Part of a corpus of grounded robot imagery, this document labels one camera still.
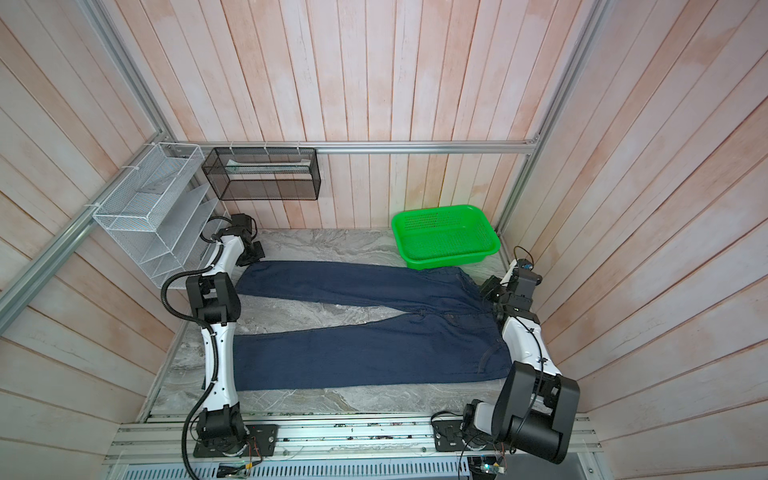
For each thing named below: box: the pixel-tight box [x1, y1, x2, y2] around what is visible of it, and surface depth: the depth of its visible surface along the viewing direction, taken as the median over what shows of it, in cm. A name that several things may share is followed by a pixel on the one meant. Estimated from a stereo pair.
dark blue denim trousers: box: [232, 260, 513, 391], surface depth 92 cm
